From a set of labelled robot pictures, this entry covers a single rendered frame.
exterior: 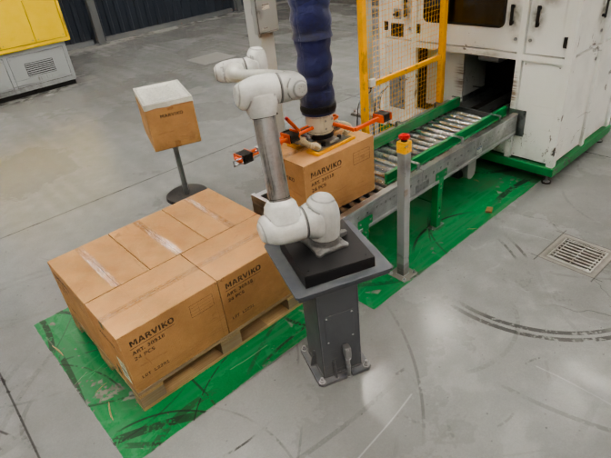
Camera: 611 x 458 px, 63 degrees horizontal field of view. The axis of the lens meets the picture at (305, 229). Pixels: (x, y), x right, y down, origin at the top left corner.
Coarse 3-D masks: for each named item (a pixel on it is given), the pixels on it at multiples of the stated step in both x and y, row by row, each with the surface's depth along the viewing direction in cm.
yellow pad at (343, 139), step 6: (342, 138) 318; (348, 138) 318; (354, 138) 321; (324, 144) 309; (330, 144) 311; (336, 144) 312; (312, 150) 308; (318, 150) 306; (324, 150) 306; (330, 150) 309
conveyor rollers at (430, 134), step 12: (432, 120) 442; (444, 120) 443; (456, 120) 435; (468, 120) 435; (408, 132) 423; (420, 132) 423; (432, 132) 424; (444, 132) 417; (456, 132) 417; (384, 144) 410; (420, 144) 405; (432, 144) 398; (456, 144) 393; (384, 156) 391; (396, 156) 393; (384, 168) 371; (384, 180) 363; (396, 180) 354; (348, 204) 333
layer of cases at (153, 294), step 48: (96, 240) 324; (144, 240) 319; (192, 240) 313; (240, 240) 308; (96, 288) 280; (144, 288) 276; (192, 288) 272; (240, 288) 290; (288, 288) 320; (96, 336) 288; (144, 336) 255; (192, 336) 277; (144, 384) 266
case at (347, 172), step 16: (352, 144) 314; (368, 144) 324; (288, 160) 303; (304, 160) 301; (320, 160) 301; (336, 160) 310; (352, 160) 319; (368, 160) 330; (288, 176) 310; (304, 176) 297; (320, 176) 306; (336, 176) 316; (352, 176) 325; (368, 176) 336; (304, 192) 304; (336, 192) 321; (352, 192) 331; (368, 192) 342
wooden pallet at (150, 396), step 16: (288, 304) 325; (256, 320) 322; (272, 320) 321; (240, 336) 304; (208, 352) 303; (224, 352) 299; (112, 368) 300; (176, 368) 278; (192, 368) 293; (128, 384) 275; (160, 384) 273; (176, 384) 284; (144, 400) 269; (160, 400) 277
